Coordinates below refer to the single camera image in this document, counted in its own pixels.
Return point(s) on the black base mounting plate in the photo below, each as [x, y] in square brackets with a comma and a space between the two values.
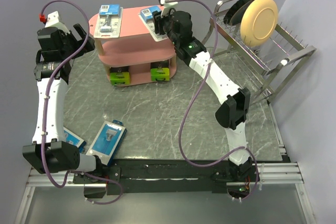
[172, 176]

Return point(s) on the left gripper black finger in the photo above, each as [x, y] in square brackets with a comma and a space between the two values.
[89, 46]
[79, 29]

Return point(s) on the pink three-tier shelf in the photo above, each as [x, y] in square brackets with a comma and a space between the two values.
[135, 48]

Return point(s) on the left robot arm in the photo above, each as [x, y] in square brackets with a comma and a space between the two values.
[49, 149]

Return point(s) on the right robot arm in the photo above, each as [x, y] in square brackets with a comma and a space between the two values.
[234, 101]

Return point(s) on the blue Harry's razor box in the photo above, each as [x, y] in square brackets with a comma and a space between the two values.
[107, 141]

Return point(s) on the aluminium rail frame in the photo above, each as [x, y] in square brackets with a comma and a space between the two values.
[152, 114]

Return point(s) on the steel dish rack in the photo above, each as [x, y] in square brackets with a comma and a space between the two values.
[271, 65]

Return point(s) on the green black Gillette Labs box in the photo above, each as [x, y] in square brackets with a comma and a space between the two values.
[160, 71]

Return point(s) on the blue white razor box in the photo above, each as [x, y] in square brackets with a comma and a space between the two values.
[74, 140]

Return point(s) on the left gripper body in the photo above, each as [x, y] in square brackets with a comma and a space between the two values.
[71, 44]

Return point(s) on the clear Gillette blister razor pack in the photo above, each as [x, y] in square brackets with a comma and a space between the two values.
[147, 18]

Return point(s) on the cream plate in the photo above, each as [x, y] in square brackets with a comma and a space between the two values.
[258, 22]

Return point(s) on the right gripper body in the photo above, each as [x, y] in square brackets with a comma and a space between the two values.
[166, 24]

